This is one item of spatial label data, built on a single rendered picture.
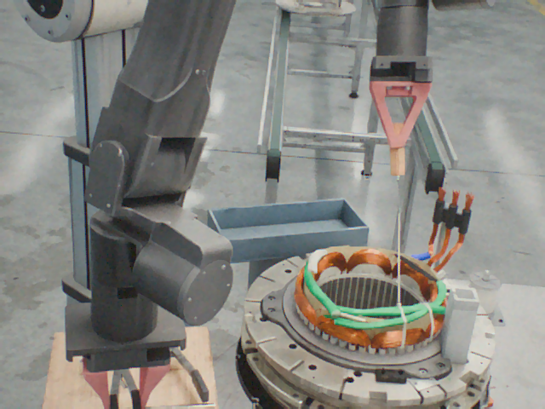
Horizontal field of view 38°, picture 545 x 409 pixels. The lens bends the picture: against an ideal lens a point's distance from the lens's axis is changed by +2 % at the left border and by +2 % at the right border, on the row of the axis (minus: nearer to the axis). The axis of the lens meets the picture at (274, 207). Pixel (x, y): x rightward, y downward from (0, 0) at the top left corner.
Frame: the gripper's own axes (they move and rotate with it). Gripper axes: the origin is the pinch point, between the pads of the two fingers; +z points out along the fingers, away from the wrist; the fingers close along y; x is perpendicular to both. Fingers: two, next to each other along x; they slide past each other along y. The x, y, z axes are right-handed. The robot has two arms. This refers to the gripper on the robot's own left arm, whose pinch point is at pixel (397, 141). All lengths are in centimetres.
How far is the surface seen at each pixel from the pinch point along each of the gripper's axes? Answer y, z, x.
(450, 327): -1.5, 21.4, -6.8
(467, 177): 325, 23, -55
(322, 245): 33.7, 17.9, 9.5
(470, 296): -0.1, 17.9, -9.1
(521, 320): 67, 36, -29
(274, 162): 136, 9, 28
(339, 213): 45.4, 13.7, 7.0
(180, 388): -6.2, 28.9, 23.9
